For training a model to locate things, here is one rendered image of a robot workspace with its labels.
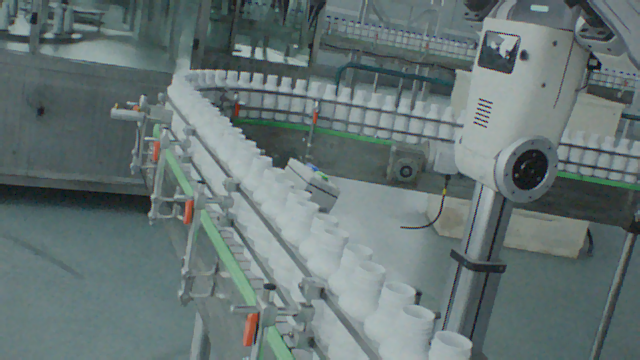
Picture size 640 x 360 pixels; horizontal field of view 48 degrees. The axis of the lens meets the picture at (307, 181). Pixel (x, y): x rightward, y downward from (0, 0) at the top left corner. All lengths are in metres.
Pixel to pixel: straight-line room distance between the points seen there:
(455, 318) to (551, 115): 0.54
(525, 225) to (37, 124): 3.44
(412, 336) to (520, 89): 0.95
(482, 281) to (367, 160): 1.15
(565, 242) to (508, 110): 4.08
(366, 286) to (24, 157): 3.70
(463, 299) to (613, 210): 1.45
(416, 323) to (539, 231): 4.84
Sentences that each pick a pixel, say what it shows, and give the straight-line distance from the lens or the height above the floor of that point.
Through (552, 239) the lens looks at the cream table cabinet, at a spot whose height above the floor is 0.12.
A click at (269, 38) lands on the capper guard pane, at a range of 6.47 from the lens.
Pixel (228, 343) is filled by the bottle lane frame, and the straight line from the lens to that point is 1.24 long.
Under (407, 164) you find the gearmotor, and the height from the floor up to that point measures 0.94.
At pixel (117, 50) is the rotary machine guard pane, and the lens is 4.34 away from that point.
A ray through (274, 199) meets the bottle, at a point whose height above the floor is 1.14.
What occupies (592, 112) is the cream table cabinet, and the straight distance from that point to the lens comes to 5.49.
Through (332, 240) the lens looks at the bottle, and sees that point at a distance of 0.94.
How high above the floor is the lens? 1.45
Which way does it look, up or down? 14 degrees down
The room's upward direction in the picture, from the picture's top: 11 degrees clockwise
